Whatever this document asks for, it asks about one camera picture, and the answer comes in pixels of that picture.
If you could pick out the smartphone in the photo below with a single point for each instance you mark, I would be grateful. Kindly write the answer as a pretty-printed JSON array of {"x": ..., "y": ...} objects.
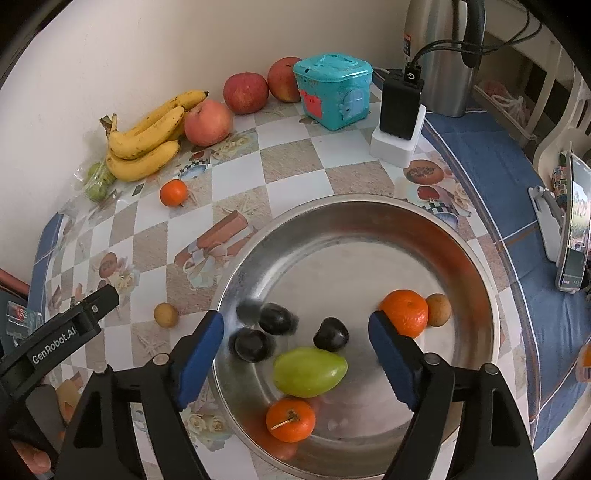
[{"x": 575, "y": 240}]

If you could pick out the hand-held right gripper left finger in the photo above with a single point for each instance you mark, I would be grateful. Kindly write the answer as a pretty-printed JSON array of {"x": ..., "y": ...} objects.
[{"x": 198, "y": 360}]

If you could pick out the orange with stem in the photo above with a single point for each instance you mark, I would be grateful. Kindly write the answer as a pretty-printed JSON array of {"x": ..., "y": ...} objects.
[{"x": 291, "y": 419}]

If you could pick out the white charger dock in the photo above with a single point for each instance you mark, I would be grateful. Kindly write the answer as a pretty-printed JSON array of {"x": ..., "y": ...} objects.
[{"x": 392, "y": 150}]

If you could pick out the reddish brown bar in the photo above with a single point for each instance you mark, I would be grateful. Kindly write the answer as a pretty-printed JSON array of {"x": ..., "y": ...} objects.
[{"x": 11, "y": 279}]

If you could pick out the person's left hand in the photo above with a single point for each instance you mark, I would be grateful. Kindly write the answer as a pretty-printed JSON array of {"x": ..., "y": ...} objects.
[{"x": 32, "y": 459}]

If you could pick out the large orange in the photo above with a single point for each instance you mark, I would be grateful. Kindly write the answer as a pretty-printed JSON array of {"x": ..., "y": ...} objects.
[{"x": 405, "y": 313}]

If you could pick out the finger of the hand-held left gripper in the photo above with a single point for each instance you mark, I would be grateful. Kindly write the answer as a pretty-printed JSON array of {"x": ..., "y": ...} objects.
[{"x": 69, "y": 332}]

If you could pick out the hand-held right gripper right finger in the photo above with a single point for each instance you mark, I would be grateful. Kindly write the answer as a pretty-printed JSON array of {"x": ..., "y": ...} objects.
[{"x": 392, "y": 360}]

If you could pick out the white phone stand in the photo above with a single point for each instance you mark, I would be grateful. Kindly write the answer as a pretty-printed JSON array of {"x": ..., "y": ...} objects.
[{"x": 549, "y": 226}]

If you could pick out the small orange item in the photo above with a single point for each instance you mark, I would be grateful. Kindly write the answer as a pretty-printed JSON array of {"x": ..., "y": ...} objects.
[{"x": 585, "y": 362}]

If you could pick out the dark purple plum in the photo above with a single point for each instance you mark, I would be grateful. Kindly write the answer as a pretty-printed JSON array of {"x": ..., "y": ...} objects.
[
  {"x": 277, "y": 318},
  {"x": 249, "y": 346},
  {"x": 330, "y": 334}
]

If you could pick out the white chair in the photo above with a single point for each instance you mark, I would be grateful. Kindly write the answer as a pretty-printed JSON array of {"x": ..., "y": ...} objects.
[{"x": 551, "y": 138}]

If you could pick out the small tangerine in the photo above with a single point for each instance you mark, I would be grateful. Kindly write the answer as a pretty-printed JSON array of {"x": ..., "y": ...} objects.
[{"x": 173, "y": 193}]

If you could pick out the pile of green jujubes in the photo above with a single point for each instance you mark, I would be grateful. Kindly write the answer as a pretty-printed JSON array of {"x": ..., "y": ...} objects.
[{"x": 98, "y": 182}]

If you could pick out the teal plastic box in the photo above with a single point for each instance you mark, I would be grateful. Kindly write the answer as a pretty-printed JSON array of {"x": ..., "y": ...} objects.
[{"x": 332, "y": 90}]

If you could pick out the brown longan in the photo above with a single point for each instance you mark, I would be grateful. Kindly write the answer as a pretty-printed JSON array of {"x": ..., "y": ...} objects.
[
  {"x": 437, "y": 309},
  {"x": 165, "y": 315}
]

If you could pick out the yellow banana bunch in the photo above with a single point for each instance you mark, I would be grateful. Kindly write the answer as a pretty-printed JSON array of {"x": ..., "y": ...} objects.
[{"x": 138, "y": 166}]

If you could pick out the green mango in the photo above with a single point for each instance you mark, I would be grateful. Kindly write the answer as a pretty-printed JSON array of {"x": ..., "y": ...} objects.
[{"x": 309, "y": 371}]

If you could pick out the pale red apple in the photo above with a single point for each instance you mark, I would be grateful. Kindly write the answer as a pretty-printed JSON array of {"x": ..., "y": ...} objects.
[{"x": 207, "y": 122}]

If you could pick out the round metal plate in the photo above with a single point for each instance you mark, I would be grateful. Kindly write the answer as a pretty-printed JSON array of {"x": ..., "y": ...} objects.
[{"x": 346, "y": 258}]

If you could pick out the dark red apple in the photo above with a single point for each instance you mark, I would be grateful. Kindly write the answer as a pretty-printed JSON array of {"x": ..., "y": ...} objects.
[
  {"x": 284, "y": 81},
  {"x": 245, "y": 92}
]

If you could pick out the black charger block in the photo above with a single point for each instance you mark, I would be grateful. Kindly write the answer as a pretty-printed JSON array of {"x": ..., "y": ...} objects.
[{"x": 399, "y": 106}]

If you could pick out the white plastic bag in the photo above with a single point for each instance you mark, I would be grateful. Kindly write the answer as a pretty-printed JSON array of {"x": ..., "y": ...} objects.
[{"x": 503, "y": 99}]

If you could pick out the clear box with red label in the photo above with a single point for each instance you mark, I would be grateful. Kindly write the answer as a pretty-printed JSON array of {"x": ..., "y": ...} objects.
[{"x": 21, "y": 318}]

